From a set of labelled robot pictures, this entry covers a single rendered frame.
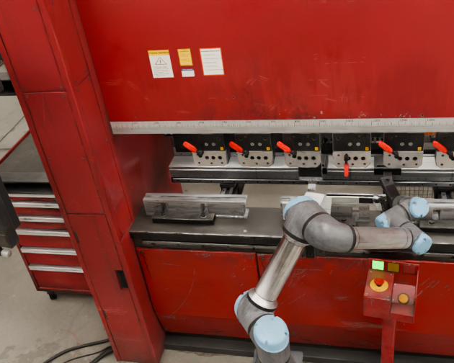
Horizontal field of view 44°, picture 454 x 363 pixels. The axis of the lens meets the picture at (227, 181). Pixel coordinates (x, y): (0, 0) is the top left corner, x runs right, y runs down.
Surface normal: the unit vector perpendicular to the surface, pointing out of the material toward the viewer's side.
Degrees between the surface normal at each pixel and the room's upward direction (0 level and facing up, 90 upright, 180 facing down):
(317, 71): 90
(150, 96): 90
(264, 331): 7
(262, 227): 0
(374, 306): 90
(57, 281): 90
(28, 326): 0
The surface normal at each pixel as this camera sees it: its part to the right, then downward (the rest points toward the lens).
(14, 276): -0.13, -0.81
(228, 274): -0.21, 0.58
